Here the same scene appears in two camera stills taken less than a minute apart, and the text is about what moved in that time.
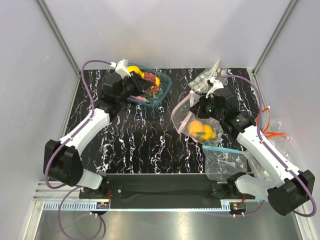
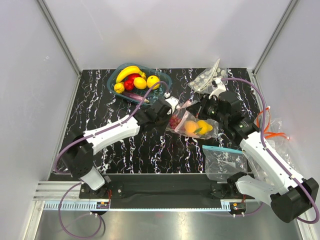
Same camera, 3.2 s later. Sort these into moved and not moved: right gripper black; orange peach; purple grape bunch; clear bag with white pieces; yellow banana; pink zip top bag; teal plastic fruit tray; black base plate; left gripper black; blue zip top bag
Moved: pink zip top bag; orange peach; left gripper black; purple grape bunch
Not moved: blue zip top bag; clear bag with white pieces; black base plate; teal plastic fruit tray; right gripper black; yellow banana
